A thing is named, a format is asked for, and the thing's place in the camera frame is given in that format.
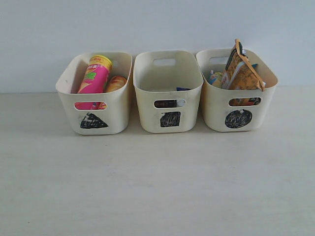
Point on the left cream bin triangle mark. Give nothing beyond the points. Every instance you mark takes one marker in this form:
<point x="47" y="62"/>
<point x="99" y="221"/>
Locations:
<point x="115" y="117"/>

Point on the yellow chips can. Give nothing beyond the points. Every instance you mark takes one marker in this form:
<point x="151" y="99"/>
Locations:
<point x="114" y="84"/>

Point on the blue black noodle packet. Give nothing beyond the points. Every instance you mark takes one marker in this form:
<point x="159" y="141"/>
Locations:
<point x="215" y="78"/>

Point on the white blue milk carton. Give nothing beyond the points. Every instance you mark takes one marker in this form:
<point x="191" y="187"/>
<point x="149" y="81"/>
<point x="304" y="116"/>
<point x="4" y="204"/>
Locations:
<point x="180" y="102"/>

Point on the purple drink carton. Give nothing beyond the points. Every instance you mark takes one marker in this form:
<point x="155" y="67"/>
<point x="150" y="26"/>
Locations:
<point x="165" y="103"/>

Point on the right cream bin circle mark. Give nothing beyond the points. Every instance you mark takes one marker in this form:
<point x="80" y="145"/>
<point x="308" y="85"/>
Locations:
<point x="217" y="112"/>

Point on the pink chips can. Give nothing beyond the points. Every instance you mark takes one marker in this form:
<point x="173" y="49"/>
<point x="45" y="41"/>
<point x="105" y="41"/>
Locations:
<point x="96" y="75"/>

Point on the middle cream bin square mark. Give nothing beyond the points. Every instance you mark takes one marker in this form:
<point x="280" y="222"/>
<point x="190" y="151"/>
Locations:
<point x="155" y="77"/>

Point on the orange noodle packet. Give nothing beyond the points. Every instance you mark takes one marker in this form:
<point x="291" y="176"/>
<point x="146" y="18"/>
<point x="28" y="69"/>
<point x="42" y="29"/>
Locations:
<point x="237" y="55"/>

